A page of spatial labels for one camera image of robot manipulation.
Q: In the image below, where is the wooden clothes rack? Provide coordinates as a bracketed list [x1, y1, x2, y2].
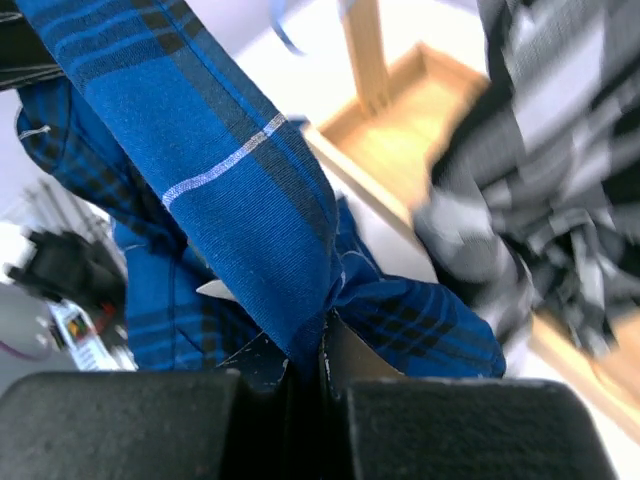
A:
[303, 1, 639, 438]

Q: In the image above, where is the light blue hanger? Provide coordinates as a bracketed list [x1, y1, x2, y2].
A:
[269, 0, 306, 56]

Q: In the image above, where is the blue plaid shirt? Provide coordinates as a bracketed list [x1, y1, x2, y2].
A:
[18, 1, 506, 378]

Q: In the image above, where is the black white checkered shirt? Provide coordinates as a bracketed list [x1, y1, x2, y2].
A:
[413, 1, 639, 356]

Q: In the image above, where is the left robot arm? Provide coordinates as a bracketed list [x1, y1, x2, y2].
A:
[4, 231, 126, 310]

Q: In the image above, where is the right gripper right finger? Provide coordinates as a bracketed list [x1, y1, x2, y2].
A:
[319, 314, 616, 480]

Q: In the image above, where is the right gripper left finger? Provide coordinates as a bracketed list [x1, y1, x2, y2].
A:
[1, 336, 291, 479]

